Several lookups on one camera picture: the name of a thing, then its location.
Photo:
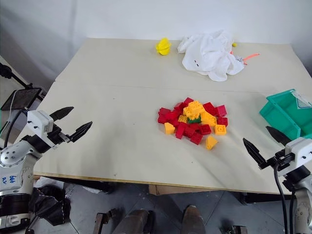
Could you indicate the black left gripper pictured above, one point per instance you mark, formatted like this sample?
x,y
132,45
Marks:
x,y
58,137

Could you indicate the green plastic toy brick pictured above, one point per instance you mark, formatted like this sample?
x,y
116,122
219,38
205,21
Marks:
x,y
194,120

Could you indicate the green plastic bin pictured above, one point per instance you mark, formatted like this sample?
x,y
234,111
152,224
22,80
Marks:
x,y
280,109

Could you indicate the dark rounded shape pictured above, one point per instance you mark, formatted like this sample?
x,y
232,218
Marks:
x,y
136,221
193,219

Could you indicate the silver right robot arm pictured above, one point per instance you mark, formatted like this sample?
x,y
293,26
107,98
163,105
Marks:
x,y
302,202

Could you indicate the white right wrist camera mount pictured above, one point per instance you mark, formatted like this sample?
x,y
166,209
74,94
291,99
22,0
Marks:
x,y
299,150

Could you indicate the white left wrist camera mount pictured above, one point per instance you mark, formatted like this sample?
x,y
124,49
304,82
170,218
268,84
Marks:
x,y
39,122

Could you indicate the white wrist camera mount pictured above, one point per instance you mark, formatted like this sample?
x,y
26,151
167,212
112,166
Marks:
x,y
39,122
299,150

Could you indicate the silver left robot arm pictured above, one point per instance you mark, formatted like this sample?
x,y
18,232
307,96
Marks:
x,y
14,156

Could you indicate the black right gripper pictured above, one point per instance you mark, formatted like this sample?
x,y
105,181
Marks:
x,y
280,159

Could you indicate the red toy block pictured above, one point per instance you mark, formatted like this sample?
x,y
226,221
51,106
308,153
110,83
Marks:
x,y
162,118
172,116
196,138
189,130
164,111
205,129
180,131
222,121
179,106
188,101
209,107
221,110

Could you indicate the black tablet on stand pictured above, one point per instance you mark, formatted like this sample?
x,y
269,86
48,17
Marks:
x,y
22,98

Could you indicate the crumpled white cloth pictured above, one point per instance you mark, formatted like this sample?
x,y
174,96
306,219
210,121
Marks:
x,y
209,56

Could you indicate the clear plastic bag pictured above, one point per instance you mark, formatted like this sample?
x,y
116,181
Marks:
x,y
303,100

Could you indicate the yellow plastic toy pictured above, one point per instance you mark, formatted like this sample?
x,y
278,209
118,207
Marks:
x,y
163,46

